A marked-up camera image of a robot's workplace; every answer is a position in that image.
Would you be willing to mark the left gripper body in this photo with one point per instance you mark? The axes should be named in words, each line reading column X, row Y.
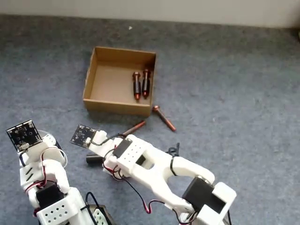
column 37, row 168

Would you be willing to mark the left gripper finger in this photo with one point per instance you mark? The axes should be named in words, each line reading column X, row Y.
column 49, row 140

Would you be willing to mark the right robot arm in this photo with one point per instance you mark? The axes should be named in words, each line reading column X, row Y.
column 161, row 168

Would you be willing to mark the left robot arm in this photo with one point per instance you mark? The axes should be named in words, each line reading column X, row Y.
column 58, row 208

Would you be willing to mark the black sleeve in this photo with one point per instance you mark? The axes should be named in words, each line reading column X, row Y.
column 93, row 159

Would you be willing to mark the brown cardboard box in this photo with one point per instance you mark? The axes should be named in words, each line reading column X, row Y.
column 110, row 82

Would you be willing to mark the copper bolt with black sleeve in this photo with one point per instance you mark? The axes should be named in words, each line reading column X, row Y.
column 145, row 84
column 137, row 86

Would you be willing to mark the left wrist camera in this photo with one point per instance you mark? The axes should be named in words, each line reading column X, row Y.
column 23, row 136

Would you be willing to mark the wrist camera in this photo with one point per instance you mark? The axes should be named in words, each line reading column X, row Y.
column 82, row 136
column 23, row 136

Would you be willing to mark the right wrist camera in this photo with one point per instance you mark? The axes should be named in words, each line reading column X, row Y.
column 82, row 136

